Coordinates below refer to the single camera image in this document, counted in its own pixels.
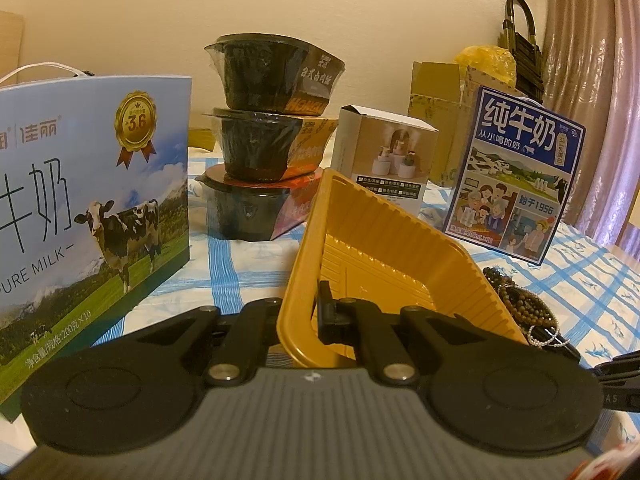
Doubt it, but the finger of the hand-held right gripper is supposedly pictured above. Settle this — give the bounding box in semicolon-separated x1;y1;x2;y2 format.
590;352;640;386

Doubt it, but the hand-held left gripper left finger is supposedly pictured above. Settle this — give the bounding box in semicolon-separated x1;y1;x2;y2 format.
107;297;284;387

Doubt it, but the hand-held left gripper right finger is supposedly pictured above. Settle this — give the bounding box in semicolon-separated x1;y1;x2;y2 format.
312;280;582;387

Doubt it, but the white pearl bracelet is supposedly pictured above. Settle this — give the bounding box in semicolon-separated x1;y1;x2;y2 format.
527;334;565;351

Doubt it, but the yellow ribbed plastic tray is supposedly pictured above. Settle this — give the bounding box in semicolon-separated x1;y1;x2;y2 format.
276;167;531;368

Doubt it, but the brown beaded bracelet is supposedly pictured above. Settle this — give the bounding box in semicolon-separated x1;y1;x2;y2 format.
495;284;557;332

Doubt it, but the black instant food bowl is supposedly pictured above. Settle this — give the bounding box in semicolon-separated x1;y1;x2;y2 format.
204;33;346;113
209;106;338;182
195;164;323;241

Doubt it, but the white humidifier box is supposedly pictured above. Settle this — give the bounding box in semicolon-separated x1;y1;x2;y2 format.
331;104;440;196

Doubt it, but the large blue cow milk box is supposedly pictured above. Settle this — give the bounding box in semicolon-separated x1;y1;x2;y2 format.
0;62;193;408

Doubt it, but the blue cartoon milk carton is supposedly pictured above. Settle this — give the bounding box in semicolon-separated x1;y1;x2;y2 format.
442;85;586;266

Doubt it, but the open brown cardboard box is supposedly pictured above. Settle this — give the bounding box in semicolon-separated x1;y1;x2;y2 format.
407;61;501;188

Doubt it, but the pink patterned curtain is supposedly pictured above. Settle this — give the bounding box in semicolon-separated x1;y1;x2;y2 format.
542;0;640;251

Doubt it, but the yellow plastic bag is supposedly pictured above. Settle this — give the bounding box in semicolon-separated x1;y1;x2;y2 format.
452;45;517;88

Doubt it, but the dark folding step stool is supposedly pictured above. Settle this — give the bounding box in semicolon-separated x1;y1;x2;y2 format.
500;0;546;106

